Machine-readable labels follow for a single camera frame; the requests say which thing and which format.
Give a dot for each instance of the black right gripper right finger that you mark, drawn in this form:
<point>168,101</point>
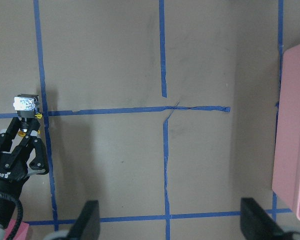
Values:
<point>256,224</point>

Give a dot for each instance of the pink plastic bin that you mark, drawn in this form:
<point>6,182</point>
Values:
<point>286,170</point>

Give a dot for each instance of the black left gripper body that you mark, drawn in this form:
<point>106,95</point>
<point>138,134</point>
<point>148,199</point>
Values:
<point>17,166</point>

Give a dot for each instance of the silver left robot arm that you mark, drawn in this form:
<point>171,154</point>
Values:
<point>10,200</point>

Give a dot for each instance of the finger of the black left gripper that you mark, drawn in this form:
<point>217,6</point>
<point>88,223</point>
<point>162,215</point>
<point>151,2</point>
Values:
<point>9,135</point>
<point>30,153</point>

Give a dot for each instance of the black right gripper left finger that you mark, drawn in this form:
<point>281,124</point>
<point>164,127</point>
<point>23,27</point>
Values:
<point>87,225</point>

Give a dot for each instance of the pink cube near arm base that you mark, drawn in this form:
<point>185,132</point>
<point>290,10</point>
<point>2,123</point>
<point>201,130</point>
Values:
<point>21,233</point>

